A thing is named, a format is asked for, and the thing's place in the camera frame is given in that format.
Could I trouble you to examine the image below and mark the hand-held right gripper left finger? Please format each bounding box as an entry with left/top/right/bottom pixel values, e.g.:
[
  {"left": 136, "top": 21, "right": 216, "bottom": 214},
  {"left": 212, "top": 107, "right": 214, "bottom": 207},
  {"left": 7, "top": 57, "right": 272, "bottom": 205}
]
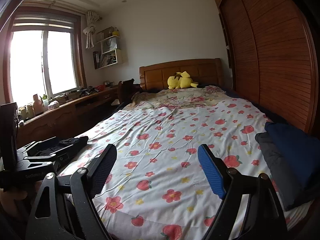
[{"left": 25, "top": 144, "right": 118, "bottom": 240}]

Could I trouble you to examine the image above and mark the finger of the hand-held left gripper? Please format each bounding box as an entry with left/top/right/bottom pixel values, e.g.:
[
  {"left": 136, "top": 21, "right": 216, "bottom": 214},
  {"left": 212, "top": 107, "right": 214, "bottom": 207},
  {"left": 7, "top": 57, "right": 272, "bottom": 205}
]
[
  {"left": 19, "top": 146, "right": 75, "bottom": 167},
  {"left": 16, "top": 136, "right": 60, "bottom": 157}
]

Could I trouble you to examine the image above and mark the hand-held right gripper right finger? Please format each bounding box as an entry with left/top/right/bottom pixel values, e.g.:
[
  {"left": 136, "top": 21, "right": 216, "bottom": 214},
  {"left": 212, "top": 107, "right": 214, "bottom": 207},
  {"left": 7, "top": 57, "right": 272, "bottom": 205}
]
[{"left": 197, "top": 144, "right": 288, "bottom": 240}]

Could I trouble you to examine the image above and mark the black button coat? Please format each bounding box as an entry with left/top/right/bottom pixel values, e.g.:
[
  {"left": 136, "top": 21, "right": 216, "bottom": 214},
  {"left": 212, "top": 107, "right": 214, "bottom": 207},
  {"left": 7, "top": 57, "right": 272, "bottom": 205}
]
[{"left": 37, "top": 135, "right": 89, "bottom": 165}]

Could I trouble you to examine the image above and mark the person's left hand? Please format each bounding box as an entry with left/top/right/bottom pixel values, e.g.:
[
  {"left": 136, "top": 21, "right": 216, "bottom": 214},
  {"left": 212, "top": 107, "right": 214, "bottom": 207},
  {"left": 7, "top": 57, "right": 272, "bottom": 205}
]
[{"left": 0, "top": 189, "right": 29, "bottom": 214}]

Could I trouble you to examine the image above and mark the wooden desk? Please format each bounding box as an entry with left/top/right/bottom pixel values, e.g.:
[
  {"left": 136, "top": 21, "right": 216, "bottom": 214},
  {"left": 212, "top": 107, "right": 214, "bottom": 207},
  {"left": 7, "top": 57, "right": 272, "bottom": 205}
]
[{"left": 15, "top": 85, "right": 120, "bottom": 150}]

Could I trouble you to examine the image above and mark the pink bottle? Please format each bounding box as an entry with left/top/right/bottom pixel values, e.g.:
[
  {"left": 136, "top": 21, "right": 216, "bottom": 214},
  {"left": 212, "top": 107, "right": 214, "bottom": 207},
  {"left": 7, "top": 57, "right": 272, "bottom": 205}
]
[{"left": 32, "top": 94, "right": 44, "bottom": 116}]

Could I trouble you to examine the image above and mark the strawberry print bed sheet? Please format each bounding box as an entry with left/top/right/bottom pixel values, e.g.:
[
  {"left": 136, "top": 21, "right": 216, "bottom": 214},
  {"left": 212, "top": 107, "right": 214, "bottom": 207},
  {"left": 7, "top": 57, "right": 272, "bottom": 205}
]
[{"left": 56, "top": 86, "right": 300, "bottom": 240}]

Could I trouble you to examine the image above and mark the folded grey garment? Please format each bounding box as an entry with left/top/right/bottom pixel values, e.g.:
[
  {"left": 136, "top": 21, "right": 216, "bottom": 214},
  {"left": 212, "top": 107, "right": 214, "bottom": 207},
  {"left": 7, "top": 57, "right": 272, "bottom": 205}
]
[{"left": 255, "top": 132, "right": 313, "bottom": 212}]

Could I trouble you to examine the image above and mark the floral blanket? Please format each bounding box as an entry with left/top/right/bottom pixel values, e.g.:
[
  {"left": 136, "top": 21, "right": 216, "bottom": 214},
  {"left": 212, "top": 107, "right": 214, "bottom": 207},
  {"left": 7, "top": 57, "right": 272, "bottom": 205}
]
[{"left": 130, "top": 86, "right": 227, "bottom": 111}]

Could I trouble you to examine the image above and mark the wooden chair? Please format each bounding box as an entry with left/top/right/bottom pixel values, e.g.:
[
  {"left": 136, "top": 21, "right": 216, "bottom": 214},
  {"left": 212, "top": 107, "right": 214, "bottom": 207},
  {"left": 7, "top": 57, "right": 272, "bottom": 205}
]
[{"left": 118, "top": 79, "right": 136, "bottom": 103}]

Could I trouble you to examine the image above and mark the folded blue garment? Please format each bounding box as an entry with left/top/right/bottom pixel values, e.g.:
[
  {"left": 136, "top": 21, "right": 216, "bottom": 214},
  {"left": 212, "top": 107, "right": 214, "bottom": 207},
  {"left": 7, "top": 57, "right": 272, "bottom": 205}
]
[{"left": 264, "top": 122, "right": 320, "bottom": 192}]

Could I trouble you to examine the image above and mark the window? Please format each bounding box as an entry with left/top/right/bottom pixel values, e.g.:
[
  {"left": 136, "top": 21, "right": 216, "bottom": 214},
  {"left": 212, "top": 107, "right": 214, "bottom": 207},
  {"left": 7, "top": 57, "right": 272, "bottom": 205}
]
[{"left": 5, "top": 10, "right": 87, "bottom": 105}]

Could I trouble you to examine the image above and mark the yellow plush toy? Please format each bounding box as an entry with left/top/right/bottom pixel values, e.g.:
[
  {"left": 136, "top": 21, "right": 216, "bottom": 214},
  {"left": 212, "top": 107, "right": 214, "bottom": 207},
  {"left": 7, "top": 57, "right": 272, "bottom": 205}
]
[{"left": 167, "top": 71, "right": 199, "bottom": 90}]

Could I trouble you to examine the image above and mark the wooden bed headboard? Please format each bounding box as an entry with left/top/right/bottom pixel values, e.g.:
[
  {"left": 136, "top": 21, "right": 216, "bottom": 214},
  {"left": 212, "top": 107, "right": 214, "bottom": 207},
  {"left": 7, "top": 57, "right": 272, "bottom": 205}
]
[{"left": 139, "top": 58, "right": 223, "bottom": 92}]

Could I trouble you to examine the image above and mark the white paper bag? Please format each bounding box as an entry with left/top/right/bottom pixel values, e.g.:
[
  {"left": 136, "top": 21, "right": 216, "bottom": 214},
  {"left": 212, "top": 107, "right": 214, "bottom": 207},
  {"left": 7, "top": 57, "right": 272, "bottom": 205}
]
[{"left": 104, "top": 37, "right": 118, "bottom": 51}]

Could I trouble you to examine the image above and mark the tied beige curtain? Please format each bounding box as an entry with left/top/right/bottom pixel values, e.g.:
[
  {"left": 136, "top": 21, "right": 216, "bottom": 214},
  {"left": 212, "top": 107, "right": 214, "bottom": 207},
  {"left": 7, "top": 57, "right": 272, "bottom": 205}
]
[{"left": 83, "top": 10, "right": 103, "bottom": 48}]

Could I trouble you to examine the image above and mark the wooden louvred wardrobe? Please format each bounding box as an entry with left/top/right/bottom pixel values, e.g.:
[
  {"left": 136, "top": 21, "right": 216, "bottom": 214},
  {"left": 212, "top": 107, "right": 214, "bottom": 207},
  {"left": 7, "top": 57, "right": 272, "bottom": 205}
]
[{"left": 211, "top": 0, "right": 320, "bottom": 138}]

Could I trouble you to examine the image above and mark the white wall shelf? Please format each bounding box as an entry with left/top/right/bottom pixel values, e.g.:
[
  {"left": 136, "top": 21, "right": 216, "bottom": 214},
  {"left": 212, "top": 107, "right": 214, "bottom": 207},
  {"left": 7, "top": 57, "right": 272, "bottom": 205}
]
[{"left": 93, "top": 26, "right": 124, "bottom": 70}]

